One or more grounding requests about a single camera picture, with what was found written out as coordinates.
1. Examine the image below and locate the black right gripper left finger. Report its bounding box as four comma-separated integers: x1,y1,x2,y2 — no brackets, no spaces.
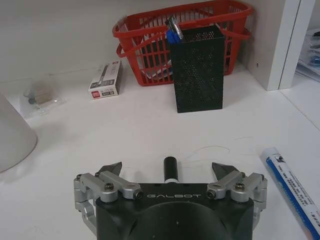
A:
73,161,143,236

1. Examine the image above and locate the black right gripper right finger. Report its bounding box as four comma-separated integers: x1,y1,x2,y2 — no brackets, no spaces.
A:
206,162,268,233

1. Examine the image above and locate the white and blue tube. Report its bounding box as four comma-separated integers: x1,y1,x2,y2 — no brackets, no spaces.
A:
260,146,320,240

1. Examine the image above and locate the black marker pen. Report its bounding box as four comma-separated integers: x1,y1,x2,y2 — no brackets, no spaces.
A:
163,156,179,184

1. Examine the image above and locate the white pen refill box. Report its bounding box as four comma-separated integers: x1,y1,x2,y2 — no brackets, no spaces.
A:
88,59,124,102

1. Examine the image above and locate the white rounded robot shell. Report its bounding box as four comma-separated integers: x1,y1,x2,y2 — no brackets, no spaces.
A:
0,91,39,174

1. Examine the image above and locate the clear plastic bag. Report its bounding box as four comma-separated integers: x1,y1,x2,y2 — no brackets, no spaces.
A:
21,79,66,116

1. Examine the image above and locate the black mesh pen holder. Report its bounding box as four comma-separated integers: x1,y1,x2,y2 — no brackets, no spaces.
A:
168,24,224,114

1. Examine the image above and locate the white shelf unit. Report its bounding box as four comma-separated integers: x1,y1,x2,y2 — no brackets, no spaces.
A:
239,0,320,92

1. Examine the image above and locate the red plastic basket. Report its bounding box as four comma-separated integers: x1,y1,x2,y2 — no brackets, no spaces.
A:
112,0,255,87

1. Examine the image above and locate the stack of papers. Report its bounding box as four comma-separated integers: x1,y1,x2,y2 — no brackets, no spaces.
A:
295,27,320,83

